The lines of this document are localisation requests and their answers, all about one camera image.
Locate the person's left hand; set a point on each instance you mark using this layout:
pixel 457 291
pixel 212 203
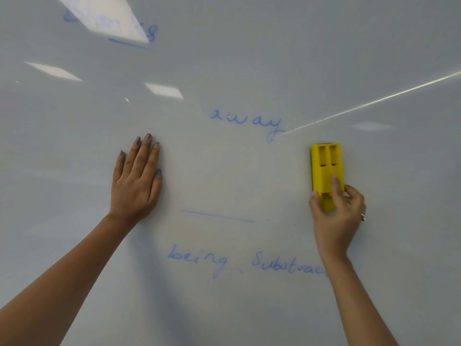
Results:
pixel 135 190

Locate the person's right hand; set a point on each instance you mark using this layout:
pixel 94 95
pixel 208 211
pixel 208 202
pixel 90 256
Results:
pixel 336 227

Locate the yellow whiteboard eraser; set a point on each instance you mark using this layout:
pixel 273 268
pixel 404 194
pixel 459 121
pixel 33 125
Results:
pixel 326 165

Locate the white whiteboard with blue writing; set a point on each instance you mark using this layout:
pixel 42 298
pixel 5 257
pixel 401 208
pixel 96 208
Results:
pixel 234 50

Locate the person's right forearm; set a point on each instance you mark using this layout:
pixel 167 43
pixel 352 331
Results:
pixel 360 306

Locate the person's left forearm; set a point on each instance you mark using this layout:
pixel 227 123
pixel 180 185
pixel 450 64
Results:
pixel 57 288

